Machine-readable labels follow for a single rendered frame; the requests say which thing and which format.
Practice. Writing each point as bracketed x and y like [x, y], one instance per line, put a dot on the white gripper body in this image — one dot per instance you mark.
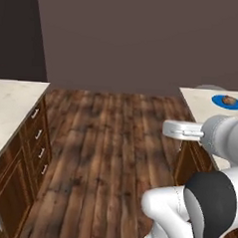
[180, 129]

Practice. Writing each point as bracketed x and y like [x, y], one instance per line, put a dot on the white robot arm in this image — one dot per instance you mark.
[172, 207]

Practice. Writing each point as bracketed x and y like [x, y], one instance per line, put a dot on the brown chicken drumstick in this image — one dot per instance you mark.
[229, 100]

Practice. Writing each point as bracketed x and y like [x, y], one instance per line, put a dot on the blue plate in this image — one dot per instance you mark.
[218, 101]

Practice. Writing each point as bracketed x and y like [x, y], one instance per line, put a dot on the grey round object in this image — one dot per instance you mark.
[210, 87]

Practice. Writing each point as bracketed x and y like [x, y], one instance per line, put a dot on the brown wooden drawer front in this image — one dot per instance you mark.
[41, 161]
[42, 179]
[37, 121]
[39, 142]

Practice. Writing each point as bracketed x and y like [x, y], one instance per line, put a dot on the brown wooden cupboard door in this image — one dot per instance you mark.
[14, 197]

